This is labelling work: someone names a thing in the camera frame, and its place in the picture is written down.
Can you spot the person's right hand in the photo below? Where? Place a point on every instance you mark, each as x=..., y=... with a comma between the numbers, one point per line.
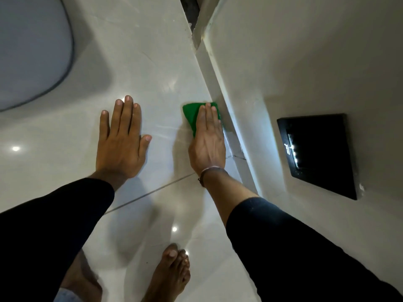
x=207, y=147

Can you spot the person's left hand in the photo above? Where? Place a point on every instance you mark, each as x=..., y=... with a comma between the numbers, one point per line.
x=118, y=150

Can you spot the person's left little finger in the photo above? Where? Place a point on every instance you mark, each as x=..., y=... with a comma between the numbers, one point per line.
x=104, y=124

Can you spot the person's right middle finger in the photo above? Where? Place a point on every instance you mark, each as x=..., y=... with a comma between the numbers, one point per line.
x=208, y=115

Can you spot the person's left thumb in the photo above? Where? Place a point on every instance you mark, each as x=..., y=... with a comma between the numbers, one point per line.
x=144, y=145

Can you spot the person's left middle finger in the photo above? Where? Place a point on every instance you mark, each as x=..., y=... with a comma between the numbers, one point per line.
x=126, y=114

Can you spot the green cleaning cloth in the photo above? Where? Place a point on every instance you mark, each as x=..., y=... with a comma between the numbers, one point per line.
x=190, y=113

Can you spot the person's left forearm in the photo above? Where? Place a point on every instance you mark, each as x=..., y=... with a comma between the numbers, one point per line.
x=53, y=229

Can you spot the person's right forearm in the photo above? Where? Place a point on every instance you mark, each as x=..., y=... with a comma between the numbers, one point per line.
x=283, y=248

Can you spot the person's right foot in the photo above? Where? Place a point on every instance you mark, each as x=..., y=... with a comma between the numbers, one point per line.
x=170, y=276

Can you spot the person's foot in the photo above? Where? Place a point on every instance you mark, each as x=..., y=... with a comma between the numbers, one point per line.
x=82, y=279
x=170, y=276

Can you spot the person's left foot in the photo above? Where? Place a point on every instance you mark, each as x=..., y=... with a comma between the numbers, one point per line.
x=82, y=279

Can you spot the light blue trouser hem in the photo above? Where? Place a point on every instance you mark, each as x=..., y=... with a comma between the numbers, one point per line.
x=66, y=296

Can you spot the black wall switch panel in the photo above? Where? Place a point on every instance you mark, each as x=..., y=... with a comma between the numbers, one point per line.
x=318, y=154

